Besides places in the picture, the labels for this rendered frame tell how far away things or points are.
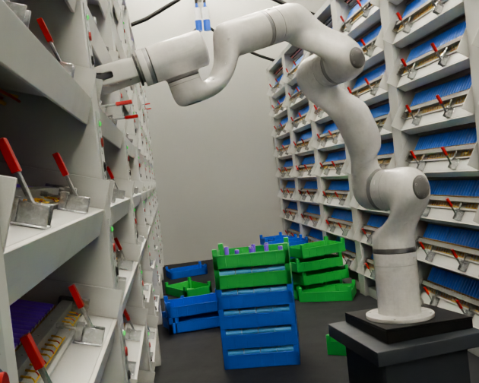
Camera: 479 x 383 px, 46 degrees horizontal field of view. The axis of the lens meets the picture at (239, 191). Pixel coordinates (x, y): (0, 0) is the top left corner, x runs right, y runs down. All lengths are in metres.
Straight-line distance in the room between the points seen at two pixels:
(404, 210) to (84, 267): 0.91
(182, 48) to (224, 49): 0.12
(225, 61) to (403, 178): 0.58
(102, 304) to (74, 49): 0.44
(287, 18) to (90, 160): 0.70
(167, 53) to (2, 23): 0.83
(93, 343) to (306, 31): 0.97
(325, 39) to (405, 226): 0.55
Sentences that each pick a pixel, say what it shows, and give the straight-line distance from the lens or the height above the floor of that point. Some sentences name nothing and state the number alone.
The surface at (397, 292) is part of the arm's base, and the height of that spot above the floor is 0.39.
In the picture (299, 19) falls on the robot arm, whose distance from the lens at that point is 1.51.
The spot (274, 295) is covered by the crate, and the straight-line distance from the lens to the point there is 2.25.
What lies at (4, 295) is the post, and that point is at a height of 0.70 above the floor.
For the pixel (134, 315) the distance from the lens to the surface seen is 1.74.
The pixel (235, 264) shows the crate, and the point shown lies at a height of 0.41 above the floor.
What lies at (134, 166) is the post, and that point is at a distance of 2.40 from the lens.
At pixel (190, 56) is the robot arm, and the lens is 1.31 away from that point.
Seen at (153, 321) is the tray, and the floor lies 0.19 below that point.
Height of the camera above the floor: 0.76
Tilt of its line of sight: 2 degrees down
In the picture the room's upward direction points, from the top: 6 degrees counter-clockwise
